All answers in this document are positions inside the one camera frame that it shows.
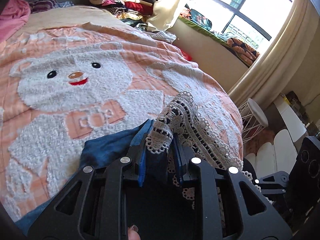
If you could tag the left hand painted nails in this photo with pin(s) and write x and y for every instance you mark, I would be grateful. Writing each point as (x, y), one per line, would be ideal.
(133, 233)

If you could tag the black framed window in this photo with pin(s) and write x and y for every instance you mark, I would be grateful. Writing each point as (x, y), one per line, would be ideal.
(255, 22)

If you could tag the clothes on window sill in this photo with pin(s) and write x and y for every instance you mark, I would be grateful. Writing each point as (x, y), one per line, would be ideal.
(239, 48)

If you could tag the white wire side table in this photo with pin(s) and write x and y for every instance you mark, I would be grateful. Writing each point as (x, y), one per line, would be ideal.
(254, 120)

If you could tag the white chair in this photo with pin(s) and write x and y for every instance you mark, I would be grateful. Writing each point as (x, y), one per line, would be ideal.
(276, 147)

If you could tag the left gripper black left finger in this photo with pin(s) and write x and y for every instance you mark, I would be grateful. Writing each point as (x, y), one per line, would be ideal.
(104, 198)

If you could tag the peach bear pattern blanket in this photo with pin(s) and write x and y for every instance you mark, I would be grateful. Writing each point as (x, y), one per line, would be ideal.
(75, 74)

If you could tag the purple striped cloth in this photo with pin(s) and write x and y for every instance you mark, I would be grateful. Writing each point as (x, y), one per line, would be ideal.
(45, 5)

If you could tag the cream window curtain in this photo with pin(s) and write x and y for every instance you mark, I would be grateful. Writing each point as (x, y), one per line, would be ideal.
(265, 80)

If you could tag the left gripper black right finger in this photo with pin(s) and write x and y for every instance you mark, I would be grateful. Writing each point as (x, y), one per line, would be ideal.
(226, 204)

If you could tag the pile of folded clothes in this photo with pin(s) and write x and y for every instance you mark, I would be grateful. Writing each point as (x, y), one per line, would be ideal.
(135, 13)

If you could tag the pink crumpled bedsheet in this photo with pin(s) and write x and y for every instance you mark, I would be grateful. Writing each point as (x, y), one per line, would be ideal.
(13, 17)

